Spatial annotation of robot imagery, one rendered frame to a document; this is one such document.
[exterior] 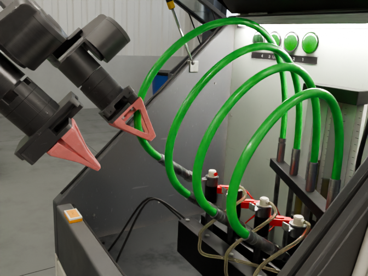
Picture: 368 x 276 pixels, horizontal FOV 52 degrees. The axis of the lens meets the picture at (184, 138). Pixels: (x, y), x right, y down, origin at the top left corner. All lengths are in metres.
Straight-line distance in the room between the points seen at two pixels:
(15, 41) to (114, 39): 0.23
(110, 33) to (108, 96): 0.11
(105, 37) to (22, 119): 0.24
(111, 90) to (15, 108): 0.21
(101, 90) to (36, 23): 0.22
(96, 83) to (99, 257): 0.35
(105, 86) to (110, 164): 0.41
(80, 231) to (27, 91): 0.47
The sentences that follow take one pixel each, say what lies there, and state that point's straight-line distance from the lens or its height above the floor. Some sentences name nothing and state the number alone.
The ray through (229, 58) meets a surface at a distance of 0.67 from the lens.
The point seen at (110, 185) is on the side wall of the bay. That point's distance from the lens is 1.07.
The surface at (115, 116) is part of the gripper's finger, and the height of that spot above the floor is 1.24.
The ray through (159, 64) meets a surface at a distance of 0.69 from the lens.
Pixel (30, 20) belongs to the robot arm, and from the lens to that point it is 0.49.
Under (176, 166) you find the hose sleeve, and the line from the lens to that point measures 0.75.
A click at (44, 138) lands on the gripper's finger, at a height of 1.25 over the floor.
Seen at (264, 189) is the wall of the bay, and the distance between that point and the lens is 1.12.
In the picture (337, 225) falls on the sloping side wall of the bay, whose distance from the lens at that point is 0.55.
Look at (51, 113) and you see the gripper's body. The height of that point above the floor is 1.28.
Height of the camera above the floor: 1.38
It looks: 15 degrees down
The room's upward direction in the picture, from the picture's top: 3 degrees clockwise
